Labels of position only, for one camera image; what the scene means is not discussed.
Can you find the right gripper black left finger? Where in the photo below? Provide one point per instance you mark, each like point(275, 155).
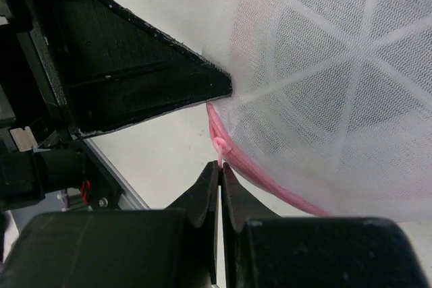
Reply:
point(173, 247)

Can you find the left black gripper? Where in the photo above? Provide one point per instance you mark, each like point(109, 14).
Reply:
point(30, 116)

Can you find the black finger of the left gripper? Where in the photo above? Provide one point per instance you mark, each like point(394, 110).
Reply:
point(100, 68)

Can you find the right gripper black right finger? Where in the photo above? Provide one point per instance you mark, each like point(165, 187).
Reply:
point(263, 249)

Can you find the white mesh laundry bag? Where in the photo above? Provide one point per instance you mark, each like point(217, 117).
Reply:
point(331, 102)

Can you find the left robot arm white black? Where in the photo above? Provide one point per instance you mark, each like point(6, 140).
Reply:
point(27, 176)

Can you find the aluminium mounting rail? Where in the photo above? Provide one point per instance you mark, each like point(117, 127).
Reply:
point(114, 183)

